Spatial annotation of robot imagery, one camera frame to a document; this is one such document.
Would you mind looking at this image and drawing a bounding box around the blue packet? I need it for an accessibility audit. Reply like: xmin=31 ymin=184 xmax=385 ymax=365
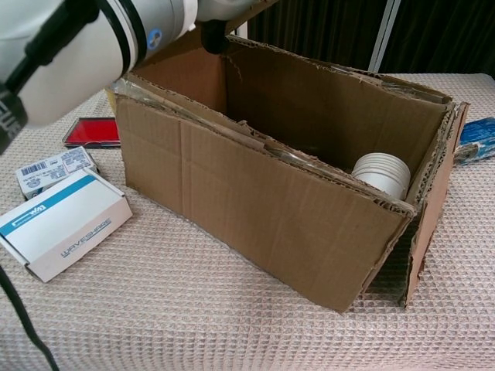
xmin=456 ymin=118 xmax=495 ymax=165

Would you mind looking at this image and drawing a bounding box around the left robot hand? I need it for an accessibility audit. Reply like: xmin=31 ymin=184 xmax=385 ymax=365
xmin=195 ymin=0 xmax=271 ymax=54

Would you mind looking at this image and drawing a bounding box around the red ink pad black case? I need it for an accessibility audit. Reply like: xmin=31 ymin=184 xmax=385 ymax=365
xmin=63 ymin=117 xmax=123 ymax=151

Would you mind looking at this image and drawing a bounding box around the brown cardboard box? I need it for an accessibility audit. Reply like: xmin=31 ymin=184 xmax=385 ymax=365
xmin=114 ymin=0 xmax=469 ymax=316

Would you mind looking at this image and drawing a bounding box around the stack of white paper cups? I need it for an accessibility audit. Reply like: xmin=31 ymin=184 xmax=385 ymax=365
xmin=350 ymin=152 xmax=411 ymax=203

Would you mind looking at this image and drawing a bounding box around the beige waffle tablecloth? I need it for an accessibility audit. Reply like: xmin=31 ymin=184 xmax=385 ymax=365
xmin=0 ymin=73 xmax=495 ymax=371

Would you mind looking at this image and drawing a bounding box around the black cable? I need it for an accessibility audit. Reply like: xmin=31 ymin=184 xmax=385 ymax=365
xmin=0 ymin=0 xmax=102 ymax=155
xmin=0 ymin=264 xmax=60 ymax=371

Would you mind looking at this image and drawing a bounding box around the dark curtain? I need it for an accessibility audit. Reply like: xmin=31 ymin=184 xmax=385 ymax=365
xmin=247 ymin=0 xmax=495 ymax=77

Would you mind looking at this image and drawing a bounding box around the white Waveshare box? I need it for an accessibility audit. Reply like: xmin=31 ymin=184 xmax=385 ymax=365
xmin=0 ymin=168 xmax=134 ymax=284

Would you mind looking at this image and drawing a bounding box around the white frame post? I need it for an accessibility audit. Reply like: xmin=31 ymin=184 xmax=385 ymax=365
xmin=369 ymin=0 xmax=401 ymax=73
xmin=230 ymin=15 xmax=248 ymax=39

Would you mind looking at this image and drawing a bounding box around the small white barcode box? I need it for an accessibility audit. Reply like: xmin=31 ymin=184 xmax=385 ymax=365
xmin=15 ymin=146 xmax=100 ymax=200

